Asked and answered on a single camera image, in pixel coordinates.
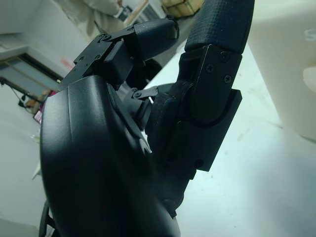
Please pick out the white two-slot toaster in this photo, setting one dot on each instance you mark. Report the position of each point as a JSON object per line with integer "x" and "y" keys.
{"x": 284, "y": 61}

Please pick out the person's legs in black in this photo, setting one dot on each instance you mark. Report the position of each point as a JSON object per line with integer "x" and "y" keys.
{"x": 103, "y": 17}

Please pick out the stacked light wooden crates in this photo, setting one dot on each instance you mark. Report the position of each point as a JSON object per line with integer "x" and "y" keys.
{"x": 182, "y": 7}

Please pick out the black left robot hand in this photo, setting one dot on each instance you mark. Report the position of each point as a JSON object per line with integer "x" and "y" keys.
{"x": 98, "y": 160}

